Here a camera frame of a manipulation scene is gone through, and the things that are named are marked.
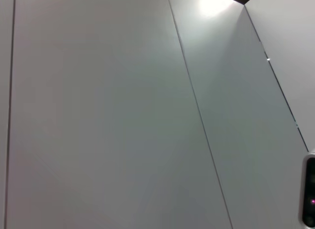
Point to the black device with silver rim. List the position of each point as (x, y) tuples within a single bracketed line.
[(310, 184)]

